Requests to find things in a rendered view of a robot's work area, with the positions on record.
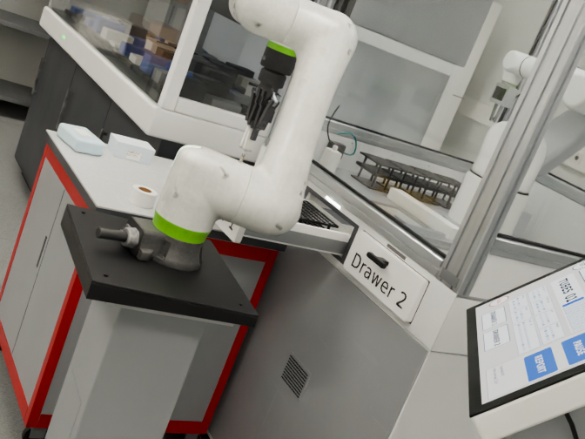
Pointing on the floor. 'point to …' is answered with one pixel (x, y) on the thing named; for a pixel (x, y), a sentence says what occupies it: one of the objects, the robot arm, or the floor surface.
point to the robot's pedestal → (125, 373)
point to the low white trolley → (35, 326)
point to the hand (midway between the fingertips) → (249, 138)
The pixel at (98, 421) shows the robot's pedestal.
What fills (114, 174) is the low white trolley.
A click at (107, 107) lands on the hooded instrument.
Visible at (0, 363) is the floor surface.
